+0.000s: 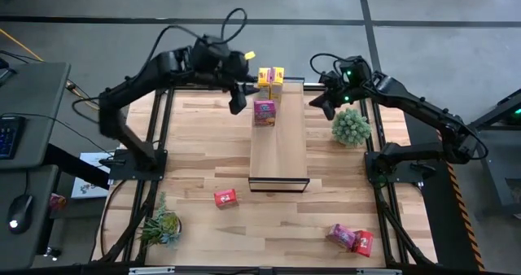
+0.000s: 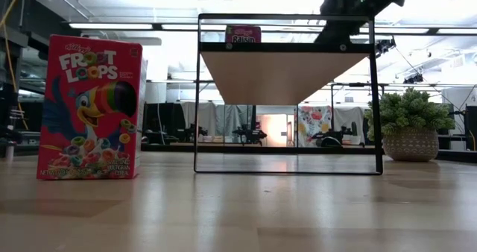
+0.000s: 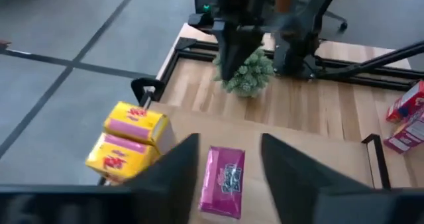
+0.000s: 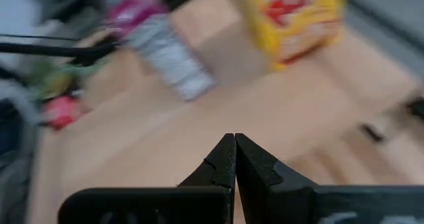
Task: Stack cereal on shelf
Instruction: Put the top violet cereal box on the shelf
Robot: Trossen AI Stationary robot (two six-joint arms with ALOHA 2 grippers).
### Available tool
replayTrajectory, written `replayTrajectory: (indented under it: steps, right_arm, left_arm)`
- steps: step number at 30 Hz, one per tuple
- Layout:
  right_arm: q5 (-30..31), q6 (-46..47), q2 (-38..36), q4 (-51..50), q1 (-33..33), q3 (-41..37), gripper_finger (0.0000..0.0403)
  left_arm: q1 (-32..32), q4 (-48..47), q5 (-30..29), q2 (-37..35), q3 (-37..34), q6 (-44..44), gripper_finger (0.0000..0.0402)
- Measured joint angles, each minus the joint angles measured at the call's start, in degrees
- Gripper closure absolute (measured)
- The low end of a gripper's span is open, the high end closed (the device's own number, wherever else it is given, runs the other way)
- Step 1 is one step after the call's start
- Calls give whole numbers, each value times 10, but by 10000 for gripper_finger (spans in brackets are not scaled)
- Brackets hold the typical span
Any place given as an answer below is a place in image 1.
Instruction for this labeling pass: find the black mat hazard stripe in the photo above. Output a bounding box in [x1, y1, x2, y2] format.
[401, 100, 485, 272]

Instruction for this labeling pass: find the black table frame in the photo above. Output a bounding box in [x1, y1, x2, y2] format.
[95, 81, 439, 268]

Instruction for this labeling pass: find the yellow floor cable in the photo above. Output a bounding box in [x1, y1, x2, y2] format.
[0, 28, 103, 109]

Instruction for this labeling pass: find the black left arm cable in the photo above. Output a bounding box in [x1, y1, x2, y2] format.
[140, 7, 248, 76]

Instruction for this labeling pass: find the black computer mouse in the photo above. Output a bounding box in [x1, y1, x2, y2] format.
[7, 194, 34, 234]

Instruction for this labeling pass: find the black backlit keyboard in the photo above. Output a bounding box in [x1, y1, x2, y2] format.
[0, 115, 26, 160]

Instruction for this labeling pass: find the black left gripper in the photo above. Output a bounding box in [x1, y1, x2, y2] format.
[193, 34, 261, 116]

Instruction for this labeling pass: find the pale green round plant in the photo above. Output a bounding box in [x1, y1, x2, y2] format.
[331, 107, 372, 148]

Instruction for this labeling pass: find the magenta cereal box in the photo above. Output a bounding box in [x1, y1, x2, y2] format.
[325, 223, 357, 250]
[253, 99, 278, 128]

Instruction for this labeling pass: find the spiky green potted plant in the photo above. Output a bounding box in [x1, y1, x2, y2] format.
[138, 191, 183, 250]

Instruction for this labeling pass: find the grey desk surface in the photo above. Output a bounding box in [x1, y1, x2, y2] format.
[0, 62, 71, 170]
[0, 164, 60, 270]

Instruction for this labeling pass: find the red cereal box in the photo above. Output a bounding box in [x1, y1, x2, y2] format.
[213, 188, 239, 209]
[352, 229, 374, 259]

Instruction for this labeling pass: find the yellow cereal box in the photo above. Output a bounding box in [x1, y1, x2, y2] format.
[257, 66, 272, 101]
[269, 66, 286, 102]

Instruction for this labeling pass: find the black metal stand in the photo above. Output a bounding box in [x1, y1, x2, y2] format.
[467, 88, 521, 217]

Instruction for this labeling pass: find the wooden shelf black frame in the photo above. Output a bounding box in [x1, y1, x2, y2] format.
[247, 76, 311, 194]

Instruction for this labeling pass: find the black desk support beam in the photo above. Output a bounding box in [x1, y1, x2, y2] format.
[42, 143, 111, 190]

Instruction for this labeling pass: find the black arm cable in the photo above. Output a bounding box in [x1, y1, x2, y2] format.
[140, 7, 248, 76]
[309, 52, 370, 77]

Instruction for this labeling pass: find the silver metal bracket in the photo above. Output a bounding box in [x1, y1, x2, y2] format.
[129, 266, 176, 275]
[356, 268, 402, 275]

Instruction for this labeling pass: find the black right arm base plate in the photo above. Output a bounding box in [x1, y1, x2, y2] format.
[364, 151, 436, 185]

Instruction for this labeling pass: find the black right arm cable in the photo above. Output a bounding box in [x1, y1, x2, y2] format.
[309, 52, 370, 77]

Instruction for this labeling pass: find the pink snack packet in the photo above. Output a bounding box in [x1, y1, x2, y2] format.
[48, 193, 67, 211]

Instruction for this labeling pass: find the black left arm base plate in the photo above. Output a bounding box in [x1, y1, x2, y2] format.
[99, 148, 168, 181]

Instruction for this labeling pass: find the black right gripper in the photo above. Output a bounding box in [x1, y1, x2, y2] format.
[309, 57, 374, 121]

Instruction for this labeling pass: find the black keyboard cable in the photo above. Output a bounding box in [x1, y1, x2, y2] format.
[0, 111, 115, 156]

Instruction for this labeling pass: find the white printed box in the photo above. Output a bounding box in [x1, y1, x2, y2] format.
[71, 151, 113, 199]

